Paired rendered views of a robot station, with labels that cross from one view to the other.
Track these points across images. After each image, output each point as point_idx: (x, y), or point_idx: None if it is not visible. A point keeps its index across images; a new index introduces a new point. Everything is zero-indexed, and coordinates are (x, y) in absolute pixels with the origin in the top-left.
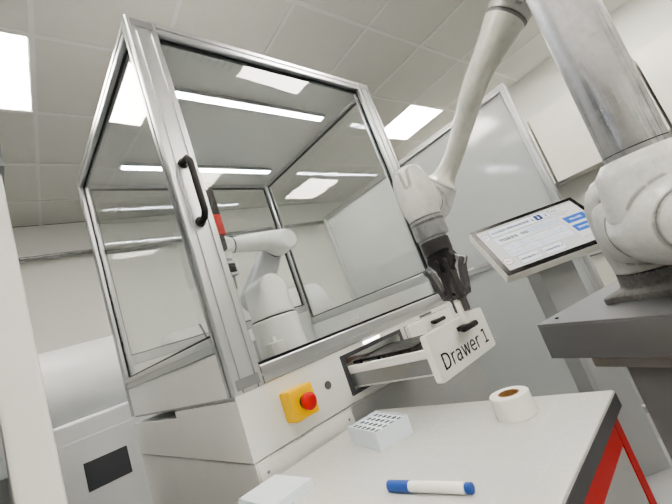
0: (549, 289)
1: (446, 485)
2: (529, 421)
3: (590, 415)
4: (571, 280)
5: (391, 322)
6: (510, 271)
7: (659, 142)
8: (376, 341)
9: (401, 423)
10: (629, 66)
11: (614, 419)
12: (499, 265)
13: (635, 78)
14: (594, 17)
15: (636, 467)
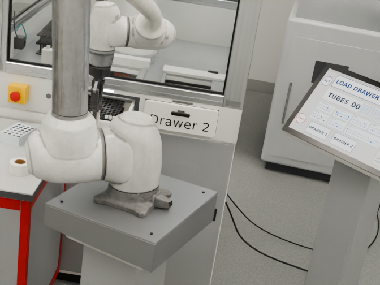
0: (333, 173)
1: None
2: (8, 175)
3: (3, 187)
4: (357, 184)
5: (133, 89)
6: (287, 127)
7: (49, 116)
8: (107, 93)
9: (14, 138)
10: (57, 69)
11: (13, 198)
12: (291, 115)
13: (57, 78)
14: (53, 30)
15: (22, 221)
